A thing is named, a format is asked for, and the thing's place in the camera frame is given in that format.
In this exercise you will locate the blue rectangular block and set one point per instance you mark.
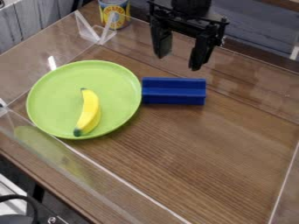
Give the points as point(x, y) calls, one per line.
point(174, 91)

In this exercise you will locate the green plate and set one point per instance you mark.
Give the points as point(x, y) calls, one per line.
point(55, 101)

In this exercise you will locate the clear acrylic corner bracket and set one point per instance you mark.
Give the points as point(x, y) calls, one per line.
point(99, 34)

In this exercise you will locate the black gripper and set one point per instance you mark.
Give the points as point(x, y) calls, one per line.
point(193, 19)

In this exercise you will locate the clear acrylic front barrier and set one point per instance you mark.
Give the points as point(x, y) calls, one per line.
point(102, 196)

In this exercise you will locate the yellow toy banana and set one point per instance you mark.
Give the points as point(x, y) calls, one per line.
point(90, 114)

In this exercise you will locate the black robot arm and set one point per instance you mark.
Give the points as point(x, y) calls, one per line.
point(190, 18)

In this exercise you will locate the yellow labelled tin can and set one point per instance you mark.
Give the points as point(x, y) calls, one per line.
point(115, 12)

